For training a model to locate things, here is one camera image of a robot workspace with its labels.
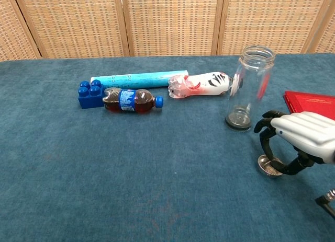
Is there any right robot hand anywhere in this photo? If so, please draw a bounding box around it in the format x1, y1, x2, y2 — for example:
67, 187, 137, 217
253, 110, 335, 176

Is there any small metal mesh strainer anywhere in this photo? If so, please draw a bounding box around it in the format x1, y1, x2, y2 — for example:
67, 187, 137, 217
258, 154, 285, 178

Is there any clear glass jar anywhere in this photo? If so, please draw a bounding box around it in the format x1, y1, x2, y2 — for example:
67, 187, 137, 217
225, 45, 277, 134

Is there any red certificate book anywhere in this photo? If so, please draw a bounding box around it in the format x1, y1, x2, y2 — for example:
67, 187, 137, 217
283, 90, 335, 121

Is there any white red plastic bottle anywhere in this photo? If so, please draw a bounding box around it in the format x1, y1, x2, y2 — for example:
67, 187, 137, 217
167, 72, 243, 99

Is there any light blue paper tube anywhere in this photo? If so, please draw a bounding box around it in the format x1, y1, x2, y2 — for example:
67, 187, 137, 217
90, 68, 189, 89

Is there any woven folding screen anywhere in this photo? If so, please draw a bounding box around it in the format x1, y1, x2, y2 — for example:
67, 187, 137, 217
0, 0, 335, 63

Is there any blue carpet table mat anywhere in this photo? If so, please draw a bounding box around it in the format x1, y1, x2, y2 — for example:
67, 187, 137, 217
0, 52, 335, 242

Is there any cola bottle blue label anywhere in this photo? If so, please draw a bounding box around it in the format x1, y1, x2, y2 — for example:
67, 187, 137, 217
102, 87, 164, 114

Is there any blue toy building brick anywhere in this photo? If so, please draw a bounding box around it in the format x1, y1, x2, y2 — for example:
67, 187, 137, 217
78, 79, 106, 110

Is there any black arm cable with plug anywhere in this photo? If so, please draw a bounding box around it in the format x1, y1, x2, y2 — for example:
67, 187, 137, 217
315, 188, 335, 220

